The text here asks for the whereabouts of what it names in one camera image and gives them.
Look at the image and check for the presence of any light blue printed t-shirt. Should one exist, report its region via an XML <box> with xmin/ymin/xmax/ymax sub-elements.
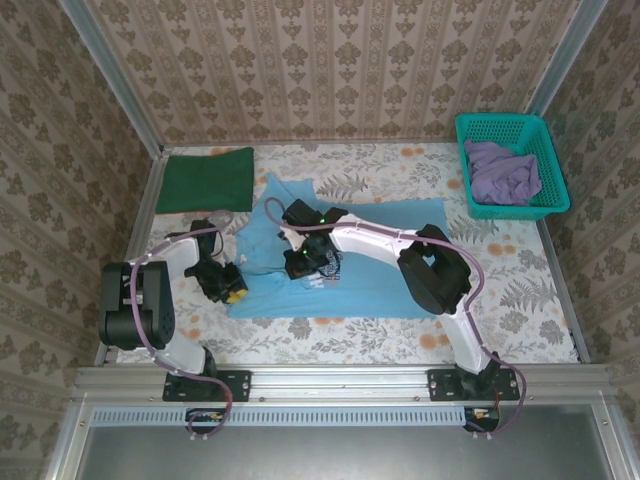
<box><xmin>227</xmin><ymin>172</ymin><xmax>449</xmax><ymax>321</ymax></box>

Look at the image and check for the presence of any folded dark green t-shirt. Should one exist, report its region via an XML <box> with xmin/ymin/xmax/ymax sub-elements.
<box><xmin>154</xmin><ymin>146</ymin><xmax>256</xmax><ymax>216</ymax></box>

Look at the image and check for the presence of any black connector board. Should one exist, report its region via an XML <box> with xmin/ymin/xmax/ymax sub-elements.
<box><xmin>463</xmin><ymin>407</ymin><xmax>502</xmax><ymax>432</ymax></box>
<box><xmin>185</xmin><ymin>407</ymin><xmax>225</xmax><ymax>434</ymax></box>

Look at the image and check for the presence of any grey metal panel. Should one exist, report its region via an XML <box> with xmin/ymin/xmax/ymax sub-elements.
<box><xmin>44</xmin><ymin>404</ymin><xmax>640</xmax><ymax>480</ymax></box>

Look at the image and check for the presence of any crumpled purple t-shirt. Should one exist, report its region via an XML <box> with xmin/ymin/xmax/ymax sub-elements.
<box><xmin>463</xmin><ymin>138</ymin><xmax>544</xmax><ymax>206</ymax></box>

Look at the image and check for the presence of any teal plastic basket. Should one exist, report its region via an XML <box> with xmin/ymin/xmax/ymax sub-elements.
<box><xmin>453</xmin><ymin>112</ymin><xmax>572</xmax><ymax>221</ymax></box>

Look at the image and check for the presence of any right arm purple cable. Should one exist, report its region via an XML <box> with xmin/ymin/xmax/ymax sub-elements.
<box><xmin>263</xmin><ymin>197</ymin><xmax>530</xmax><ymax>441</ymax></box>

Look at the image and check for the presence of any aluminium table side rail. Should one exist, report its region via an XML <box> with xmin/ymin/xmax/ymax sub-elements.
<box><xmin>94</xmin><ymin>149</ymin><xmax>169</xmax><ymax>366</ymax></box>
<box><xmin>534</xmin><ymin>219</ymin><xmax>591</xmax><ymax>364</ymax></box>

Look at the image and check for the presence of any wide aluminium base rail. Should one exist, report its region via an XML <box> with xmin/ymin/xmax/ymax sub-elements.
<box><xmin>74</xmin><ymin>364</ymin><xmax>614</xmax><ymax>406</ymax></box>

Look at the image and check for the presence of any white slotted cable duct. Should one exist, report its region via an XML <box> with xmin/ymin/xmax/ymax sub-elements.
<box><xmin>92</xmin><ymin>405</ymin><xmax>469</xmax><ymax>426</ymax></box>

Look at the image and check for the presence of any aluminium frame post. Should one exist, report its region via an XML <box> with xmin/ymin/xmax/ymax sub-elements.
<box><xmin>527</xmin><ymin>0</ymin><xmax>611</xmax><ymax>116</ymax></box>
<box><xmin>57</xmin><ymin>0</ymin><xmax>166</xmax><ymax>156</ymax></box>

